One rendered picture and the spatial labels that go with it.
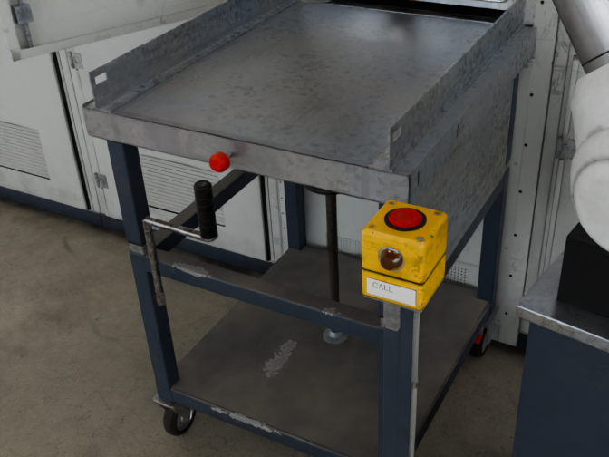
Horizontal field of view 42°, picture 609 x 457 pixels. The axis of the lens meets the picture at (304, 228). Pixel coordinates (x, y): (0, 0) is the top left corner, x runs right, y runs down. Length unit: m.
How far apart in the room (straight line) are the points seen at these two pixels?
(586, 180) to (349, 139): 0.53
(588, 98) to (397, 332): 0.38
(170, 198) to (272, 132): 1.19
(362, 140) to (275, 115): 0.18
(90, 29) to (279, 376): 0.86
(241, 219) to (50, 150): 0.73
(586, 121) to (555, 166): 1.01
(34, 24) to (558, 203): 1.19
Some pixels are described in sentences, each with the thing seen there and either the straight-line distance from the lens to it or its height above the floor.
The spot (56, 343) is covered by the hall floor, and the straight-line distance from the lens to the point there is 2.29.
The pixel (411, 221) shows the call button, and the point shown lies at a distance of 0.93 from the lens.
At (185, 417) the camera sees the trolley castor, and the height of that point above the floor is 0.06.
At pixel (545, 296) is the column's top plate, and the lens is 1.09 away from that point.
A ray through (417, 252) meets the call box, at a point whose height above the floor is 0.89.
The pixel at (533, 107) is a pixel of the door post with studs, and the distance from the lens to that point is 1.80.
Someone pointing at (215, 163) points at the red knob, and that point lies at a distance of 1.25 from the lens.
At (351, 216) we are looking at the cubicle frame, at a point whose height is 0.28.
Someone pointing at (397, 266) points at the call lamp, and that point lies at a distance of 0.92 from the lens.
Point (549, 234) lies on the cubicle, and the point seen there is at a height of 0.38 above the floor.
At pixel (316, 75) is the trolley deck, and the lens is 1.49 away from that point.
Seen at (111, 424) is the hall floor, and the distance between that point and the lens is 2.01.
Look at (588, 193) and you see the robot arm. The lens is 0.80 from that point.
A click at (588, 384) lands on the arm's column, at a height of 0.66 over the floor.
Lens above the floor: 1.40
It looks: 33 degrees down
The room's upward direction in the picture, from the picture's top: 3 degrees counter-clockwise
